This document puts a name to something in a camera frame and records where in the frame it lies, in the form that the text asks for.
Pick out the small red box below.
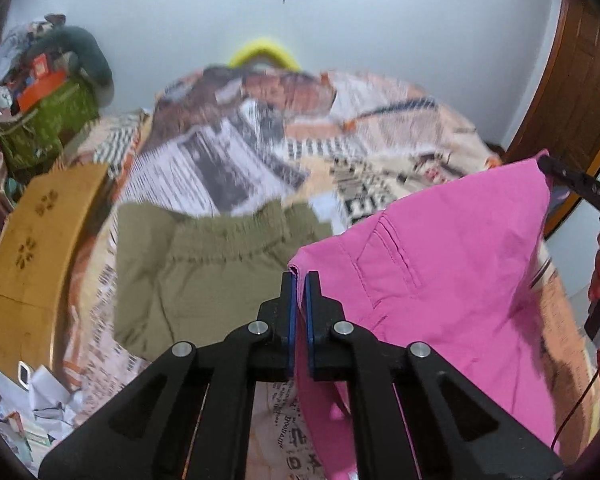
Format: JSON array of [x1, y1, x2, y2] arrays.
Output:
[[31, 54, 57, 80]]

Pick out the small white device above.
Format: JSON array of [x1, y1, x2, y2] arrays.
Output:
[[16, 360, 35, 391]]

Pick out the brown wooden door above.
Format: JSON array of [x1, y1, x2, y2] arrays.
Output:
[[502, 0, 600, 238]]

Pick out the green fabric bag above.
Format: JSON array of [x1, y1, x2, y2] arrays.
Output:
[[0, 77, 101, 171]]

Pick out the crumpled white paper pile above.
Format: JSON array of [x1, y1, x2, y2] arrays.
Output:
[[0, 360, 84, 466]]

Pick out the pile of clothes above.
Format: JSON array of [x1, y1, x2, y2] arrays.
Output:
[[0, 14, 66, 86]]

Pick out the orange flat box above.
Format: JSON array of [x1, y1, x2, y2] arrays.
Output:
[[17, 71, 69, 111]]

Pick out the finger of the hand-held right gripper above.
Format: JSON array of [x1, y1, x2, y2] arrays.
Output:
[[536, 155, 600, 221]]

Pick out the wooden lap desk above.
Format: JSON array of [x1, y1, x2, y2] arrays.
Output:
[[0, 162, 112, 376]]

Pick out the printed blanket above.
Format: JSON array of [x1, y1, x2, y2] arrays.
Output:
[[50, 66, 600, 480]]

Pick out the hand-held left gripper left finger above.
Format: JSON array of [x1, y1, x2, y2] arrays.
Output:
[[37, 270, 297, 480]]

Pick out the pink pants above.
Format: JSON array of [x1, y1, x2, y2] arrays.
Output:
[[286, 149, 563, 480]]

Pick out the yellow foam tube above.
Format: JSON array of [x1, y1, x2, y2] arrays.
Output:
[[228, 36, 301, 72]]

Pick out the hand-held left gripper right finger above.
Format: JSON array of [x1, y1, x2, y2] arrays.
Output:
[[304, 270, 565, 480]]

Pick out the grey plush pillow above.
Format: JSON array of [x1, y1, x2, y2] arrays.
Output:
[[42, 25, 115, 106]]

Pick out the olive green pants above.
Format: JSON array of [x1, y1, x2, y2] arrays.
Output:
[[112, 200, 333, 361]]

